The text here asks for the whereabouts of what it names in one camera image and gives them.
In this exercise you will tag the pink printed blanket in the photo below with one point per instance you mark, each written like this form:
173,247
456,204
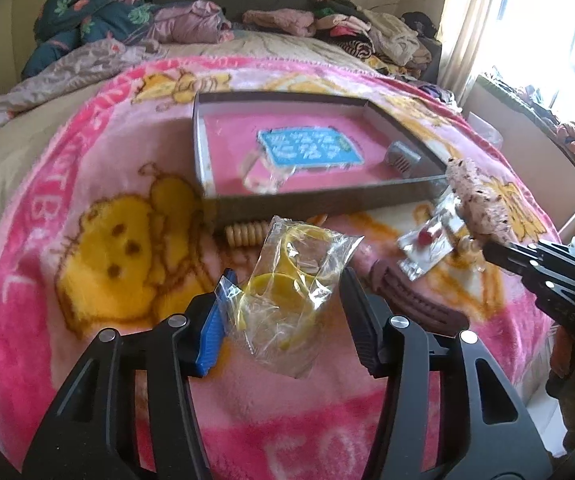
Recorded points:
67,185

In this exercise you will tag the blue printed card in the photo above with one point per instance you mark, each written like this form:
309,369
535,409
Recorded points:
312,147

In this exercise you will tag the floral fabric scrunchie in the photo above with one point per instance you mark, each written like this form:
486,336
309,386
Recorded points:
477,200

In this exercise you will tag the lilac grey patterned blanket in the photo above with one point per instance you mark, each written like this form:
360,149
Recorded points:
82,65

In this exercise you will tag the beige bedsheet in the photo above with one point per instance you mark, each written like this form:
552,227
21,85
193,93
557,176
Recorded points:
277,47

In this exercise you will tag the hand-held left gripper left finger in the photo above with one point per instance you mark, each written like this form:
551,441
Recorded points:
212,330

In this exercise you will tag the clear plastic bag in tray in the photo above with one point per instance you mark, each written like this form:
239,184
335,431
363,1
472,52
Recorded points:
252,175

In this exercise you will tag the pink quilted garment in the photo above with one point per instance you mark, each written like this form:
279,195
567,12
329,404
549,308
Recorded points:
192,22

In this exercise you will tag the red ball earrings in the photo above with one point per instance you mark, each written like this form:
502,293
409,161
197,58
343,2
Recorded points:
425,250

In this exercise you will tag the small grey ribbed clip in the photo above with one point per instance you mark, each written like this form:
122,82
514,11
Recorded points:
402,157

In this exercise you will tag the dark blue floral quilt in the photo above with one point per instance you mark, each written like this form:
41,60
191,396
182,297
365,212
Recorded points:
92,15

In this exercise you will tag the clear bag of yellow hoops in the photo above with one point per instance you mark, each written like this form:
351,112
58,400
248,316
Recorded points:
287,280

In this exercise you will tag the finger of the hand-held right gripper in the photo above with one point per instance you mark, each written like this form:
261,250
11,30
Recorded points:
522,254
557,287

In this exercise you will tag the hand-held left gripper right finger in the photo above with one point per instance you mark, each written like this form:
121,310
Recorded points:
367,345

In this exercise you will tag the pile of mixed clothes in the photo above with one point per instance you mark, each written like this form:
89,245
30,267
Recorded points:
382,35

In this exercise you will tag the cream curtain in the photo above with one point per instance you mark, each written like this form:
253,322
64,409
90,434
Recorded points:
467,25

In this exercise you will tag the grey box with pink lining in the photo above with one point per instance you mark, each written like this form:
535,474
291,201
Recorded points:
227,140

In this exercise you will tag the pink fuzzy sweater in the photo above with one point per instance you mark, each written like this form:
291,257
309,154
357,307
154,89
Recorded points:
277,22

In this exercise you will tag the brown hair comb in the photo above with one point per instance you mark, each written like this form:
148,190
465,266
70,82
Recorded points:
417,300

